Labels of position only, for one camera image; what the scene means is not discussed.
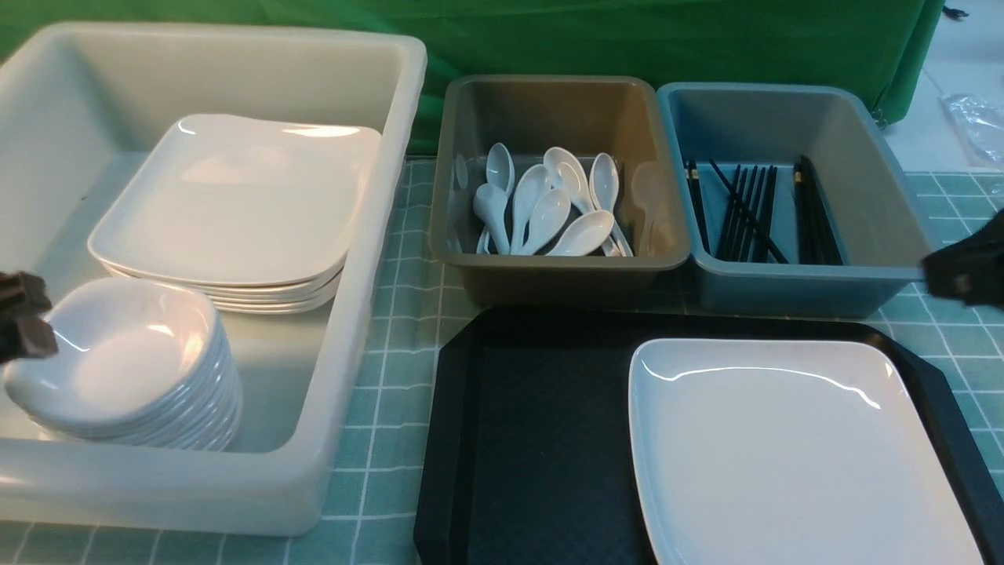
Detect black serving tray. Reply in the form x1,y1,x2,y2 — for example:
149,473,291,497
413,308,1002,564

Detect stack of white bowls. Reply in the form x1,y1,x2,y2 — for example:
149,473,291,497
5,323,243,450

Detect white square bowl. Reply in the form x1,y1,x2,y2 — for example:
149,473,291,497
4,278,228,430

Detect brown plastic bin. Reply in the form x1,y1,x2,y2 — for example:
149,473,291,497
429,75,691,308

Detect green checkered tablecloth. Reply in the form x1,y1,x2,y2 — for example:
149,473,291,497
2,160,1002,564

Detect white spoon far left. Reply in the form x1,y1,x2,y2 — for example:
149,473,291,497
477,143,515,256

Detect white spoon low left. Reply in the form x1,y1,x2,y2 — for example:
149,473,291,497
473,183,511,254

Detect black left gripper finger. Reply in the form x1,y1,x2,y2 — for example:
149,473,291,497
1,272,53,312

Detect white ceramic soup spoon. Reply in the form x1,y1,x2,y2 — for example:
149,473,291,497
518,189,571,255

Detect large white square plate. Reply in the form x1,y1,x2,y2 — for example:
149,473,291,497
628,337,989,564

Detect bundle of black chopsticks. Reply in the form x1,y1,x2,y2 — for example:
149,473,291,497
684,156,846,267

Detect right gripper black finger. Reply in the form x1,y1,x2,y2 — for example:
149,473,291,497
922,209,1003,308

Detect clear plastic bag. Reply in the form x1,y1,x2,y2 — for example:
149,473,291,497
940,93,1003,170

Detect white spoon middle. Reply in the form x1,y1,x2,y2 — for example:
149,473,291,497
543,147,599,219

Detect stack of white plates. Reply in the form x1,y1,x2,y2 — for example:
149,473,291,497
87,114,381,315

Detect white spoon front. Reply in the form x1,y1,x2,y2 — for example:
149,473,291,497
545,209,616,257

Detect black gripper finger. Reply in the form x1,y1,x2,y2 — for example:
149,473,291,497
1,315,58,365

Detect white spoon right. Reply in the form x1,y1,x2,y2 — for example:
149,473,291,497
589,153,634,257

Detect large white plastic tub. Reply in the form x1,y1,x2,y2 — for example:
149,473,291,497
1,22,427,536

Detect black chopstick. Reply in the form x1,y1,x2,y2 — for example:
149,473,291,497
709,159,789,264

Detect blue plastic bin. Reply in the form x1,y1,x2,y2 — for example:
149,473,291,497
657,82,933,319

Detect green backdrop cloth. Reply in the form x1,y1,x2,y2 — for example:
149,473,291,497
1,1,943,155

